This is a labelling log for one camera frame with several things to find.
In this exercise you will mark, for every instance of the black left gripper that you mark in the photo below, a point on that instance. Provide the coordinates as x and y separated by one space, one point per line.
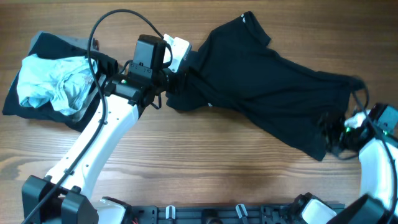
177 88

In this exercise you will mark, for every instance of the grey folded garment in pile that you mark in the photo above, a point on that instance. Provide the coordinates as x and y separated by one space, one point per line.
77 42

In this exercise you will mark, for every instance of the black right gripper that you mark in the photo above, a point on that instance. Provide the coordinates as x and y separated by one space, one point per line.
341 150

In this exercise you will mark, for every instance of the black t-shirt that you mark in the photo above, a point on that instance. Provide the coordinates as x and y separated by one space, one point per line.
236 69

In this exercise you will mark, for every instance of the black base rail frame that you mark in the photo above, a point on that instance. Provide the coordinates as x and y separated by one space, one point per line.
261 214

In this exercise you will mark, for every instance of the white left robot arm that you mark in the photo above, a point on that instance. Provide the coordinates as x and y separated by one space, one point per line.
63 195

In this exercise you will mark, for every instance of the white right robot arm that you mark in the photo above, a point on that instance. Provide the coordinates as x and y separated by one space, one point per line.
377 201

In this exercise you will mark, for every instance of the light blue crumpled garment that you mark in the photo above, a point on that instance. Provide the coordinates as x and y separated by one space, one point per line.
64 83

